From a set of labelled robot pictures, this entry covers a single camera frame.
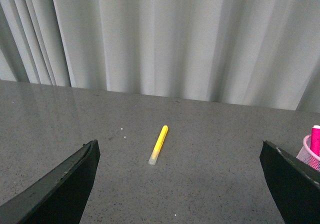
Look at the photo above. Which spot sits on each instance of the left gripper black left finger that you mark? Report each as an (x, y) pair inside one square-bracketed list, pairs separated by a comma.
[(59, 197)]

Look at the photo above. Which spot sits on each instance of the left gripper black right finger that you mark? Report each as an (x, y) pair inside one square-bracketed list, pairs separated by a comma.
[(294, 186)]

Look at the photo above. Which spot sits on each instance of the pink highlighter pen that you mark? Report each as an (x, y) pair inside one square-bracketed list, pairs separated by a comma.
[(315, 147)]

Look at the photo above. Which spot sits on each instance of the pink mesh cup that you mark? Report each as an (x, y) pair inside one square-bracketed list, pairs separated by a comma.
[(307, 156)]

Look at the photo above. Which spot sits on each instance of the yellow highlighter pen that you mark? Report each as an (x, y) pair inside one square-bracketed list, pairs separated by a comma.
[(158, 145)]

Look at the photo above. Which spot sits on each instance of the white curtain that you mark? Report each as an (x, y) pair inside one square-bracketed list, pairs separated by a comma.
[(248, 52)]

